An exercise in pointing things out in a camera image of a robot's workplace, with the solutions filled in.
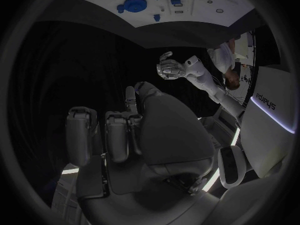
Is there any large blue gear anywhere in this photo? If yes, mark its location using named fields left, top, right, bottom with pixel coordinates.
left=123, top=0, right=149, bottom=13

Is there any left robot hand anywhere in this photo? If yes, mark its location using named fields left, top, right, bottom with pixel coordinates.
left=156, top=51, right=184, bottom=80

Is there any white task board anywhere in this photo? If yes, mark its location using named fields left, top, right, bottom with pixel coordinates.
left=60, top=0, right=257, bottom=29

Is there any person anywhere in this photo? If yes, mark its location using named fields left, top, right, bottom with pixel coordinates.
left=206, top=37, right=242, bottom=91

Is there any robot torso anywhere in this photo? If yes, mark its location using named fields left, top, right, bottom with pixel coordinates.
left=216, top=65, right=297, bottom=190

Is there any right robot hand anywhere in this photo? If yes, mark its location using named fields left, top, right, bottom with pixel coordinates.
left=65, top=81, right=222, bottom=225

